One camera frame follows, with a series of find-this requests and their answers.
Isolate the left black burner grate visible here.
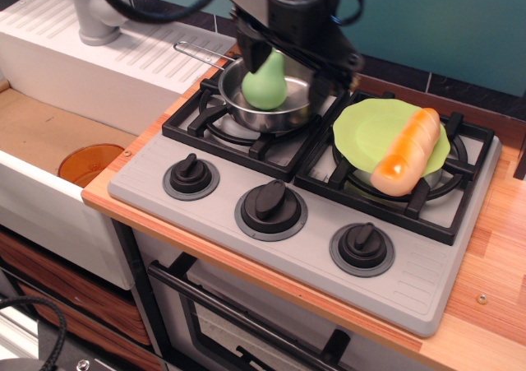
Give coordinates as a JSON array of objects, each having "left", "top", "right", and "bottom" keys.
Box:
[{"left": 162, "top": 74, "right": 351, "bottom": 182}]

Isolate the toy bread loaf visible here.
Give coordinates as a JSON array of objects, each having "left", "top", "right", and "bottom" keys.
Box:
[{"left": 371, "top": 108, "right": 441, "bottom": 197}]

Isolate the right black stove knob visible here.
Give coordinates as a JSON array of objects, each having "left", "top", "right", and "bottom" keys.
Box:
[{"left": 330, "top": 222, "right": 395, "bottom": 278}]

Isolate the black burner grate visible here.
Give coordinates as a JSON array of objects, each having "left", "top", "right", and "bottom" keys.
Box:
[
  {"left": 294, "top": 90, "right": 499, "bottom": 245},
  {"left": 162, "top": 74, "right": 351, "bottom": 182}
]

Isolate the left black stove knob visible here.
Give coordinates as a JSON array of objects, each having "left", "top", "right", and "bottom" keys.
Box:
[{"left": 162, "top": 153, "right": 220, "bottom": 202}]

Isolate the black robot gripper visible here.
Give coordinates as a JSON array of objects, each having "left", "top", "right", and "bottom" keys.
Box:
[{"left": 230, "top": 0, "right": 364, "bottom": 107}]

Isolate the black stove knob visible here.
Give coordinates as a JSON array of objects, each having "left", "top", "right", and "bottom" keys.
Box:
[
  {"left": 234, "top": 179, "right": 308, "bottom": 242},
  {"left": 330, "top": 222, "right": 395, "bottom": 278},
  {"left": 162, "top": 153, "right": 220, "bottom": 202}
]

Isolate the wooden drawer front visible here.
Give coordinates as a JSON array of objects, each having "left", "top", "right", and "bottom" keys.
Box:
[{"left": 1, "top": 228, "right": 163, "bottom": 370}]

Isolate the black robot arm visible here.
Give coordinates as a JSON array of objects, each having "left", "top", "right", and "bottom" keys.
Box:
[{"left": 230, "top": 0, "right": 364, "bottom": 107}]

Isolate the white toy sink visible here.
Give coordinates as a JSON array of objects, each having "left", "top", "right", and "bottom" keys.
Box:
[{"left": 1, "top": 0, "right": 234, "bottom": 290}]

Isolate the middle black stove knob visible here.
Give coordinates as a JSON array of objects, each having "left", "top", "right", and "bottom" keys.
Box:
[{"left": 234, "top": 179, "right": 308, "bottom": 242}]

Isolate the right black burner grate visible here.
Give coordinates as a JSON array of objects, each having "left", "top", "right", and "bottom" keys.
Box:
[{"left": 294, "top": 90, "right": 499, "bottom": 245}]

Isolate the grey toy faucet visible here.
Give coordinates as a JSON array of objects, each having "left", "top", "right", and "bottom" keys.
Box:
[{"left": 73, "top": 0, "right": 128, "bottom": 46}]

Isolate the green toy pear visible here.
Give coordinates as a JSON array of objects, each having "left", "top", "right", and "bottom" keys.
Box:
[{"left": 242, "top": 50, "right": 288, "bottom": 111}]

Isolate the black cable lower left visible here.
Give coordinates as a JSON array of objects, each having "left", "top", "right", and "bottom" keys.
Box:
[{"left": 0, "top": 295, "right": 67, "bottom": 371}]

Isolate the grey toy stove top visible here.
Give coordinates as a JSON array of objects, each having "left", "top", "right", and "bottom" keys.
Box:
[{"left": 107, "top": 71, "right": 503, "bottom": 338}]

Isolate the lime green plate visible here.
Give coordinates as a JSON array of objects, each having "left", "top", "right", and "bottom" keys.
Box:
[{"left": 333, "top": 99, "right": 451, "bottom": 176}]

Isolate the stainless steel pan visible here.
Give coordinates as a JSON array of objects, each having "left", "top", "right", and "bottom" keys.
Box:
[{"left": 173, "top": 40, "right": 330, "bottom": 134}]

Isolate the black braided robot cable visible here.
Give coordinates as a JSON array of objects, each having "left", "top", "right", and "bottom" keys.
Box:
[{"left": 84, "top": 0, "right": 366, "bottom": 26}]

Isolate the oven door with handle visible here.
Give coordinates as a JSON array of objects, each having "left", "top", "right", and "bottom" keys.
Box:
[{"left": 147, "top": 252, "right": 412, "bottom": 371}]

